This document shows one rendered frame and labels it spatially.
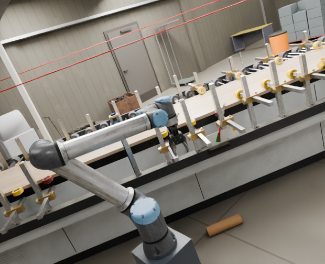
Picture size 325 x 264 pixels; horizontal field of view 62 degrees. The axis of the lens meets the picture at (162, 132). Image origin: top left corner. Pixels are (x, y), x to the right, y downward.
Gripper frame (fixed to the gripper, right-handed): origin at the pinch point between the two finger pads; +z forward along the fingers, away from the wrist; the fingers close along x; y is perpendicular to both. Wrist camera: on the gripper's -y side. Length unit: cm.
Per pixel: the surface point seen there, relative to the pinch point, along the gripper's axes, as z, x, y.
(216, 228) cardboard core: 87, 9, -27
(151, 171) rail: 24, -23, -39
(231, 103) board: 4, 61, -63
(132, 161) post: 10, -33, -41
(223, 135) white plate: 19, 40, -41
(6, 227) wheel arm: 12, -127, -19
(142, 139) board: 4, -21, -62
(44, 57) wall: -110, -174, -534
